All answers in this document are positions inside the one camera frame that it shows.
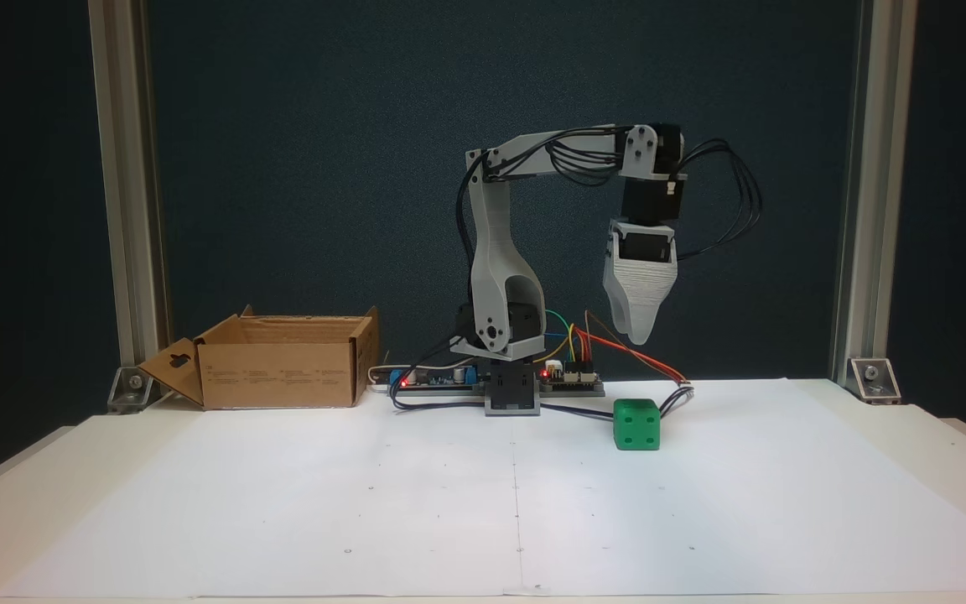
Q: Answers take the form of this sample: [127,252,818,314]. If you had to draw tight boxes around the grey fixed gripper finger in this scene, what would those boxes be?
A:
[604,262,679,346]

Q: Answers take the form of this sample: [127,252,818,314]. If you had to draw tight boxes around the green dice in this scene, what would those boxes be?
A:
[613,398,662,451]

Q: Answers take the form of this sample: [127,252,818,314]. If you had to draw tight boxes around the circuit board with blue part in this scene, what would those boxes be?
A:
[387,362,484,396]

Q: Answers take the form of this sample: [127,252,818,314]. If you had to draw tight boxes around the brown cardboard box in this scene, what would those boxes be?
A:
[138,305,381,411]

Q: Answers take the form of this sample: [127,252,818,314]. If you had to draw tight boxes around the green jumper wire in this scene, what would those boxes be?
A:
[543,310,576,363]

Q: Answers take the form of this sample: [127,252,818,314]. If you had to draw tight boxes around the yellow jumper wire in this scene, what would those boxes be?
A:
[543,323,578,367]

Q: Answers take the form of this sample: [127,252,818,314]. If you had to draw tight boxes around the circuit board with jumper wires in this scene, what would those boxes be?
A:
[538,359,605,397]

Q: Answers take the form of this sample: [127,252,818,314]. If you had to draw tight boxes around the black gripper cable loops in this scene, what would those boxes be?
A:
[672,138,763,263]

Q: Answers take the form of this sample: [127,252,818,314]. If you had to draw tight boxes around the aluminium frame post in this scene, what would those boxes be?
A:
[89,0,170,372]
[830,0,918,383]

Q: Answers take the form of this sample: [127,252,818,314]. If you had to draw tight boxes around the black base cable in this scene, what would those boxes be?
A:
[391,337,488,413]

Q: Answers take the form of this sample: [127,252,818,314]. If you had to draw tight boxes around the metal corner bracket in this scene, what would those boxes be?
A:
[848,358,903,405]
[107,366,157,414]

